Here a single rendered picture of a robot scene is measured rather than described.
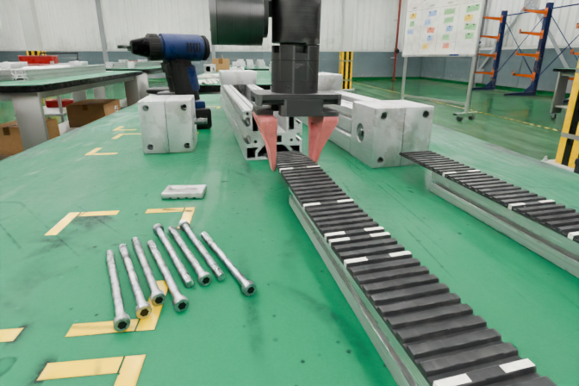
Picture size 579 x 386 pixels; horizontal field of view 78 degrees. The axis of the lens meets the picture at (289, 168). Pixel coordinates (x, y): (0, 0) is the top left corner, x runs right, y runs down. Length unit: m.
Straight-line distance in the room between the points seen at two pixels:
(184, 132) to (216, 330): 0.48
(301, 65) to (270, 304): 0.26
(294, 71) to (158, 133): 0.34
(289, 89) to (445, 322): 0.29
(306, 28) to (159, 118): 0.35
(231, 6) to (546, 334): 0.39
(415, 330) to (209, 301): 0.14
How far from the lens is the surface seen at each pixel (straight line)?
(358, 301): 0.26
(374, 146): 0.57
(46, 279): 0.35
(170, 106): 0.68
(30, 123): 2.95
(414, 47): 6.92
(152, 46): 0.87
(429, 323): 0.22
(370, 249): 0.27
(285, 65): 0.42
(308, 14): 0.43
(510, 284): 0.34
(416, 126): 0.60
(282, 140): 0.62
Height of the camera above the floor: 0.95
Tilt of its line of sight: 17 degrees down
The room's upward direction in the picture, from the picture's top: straight up
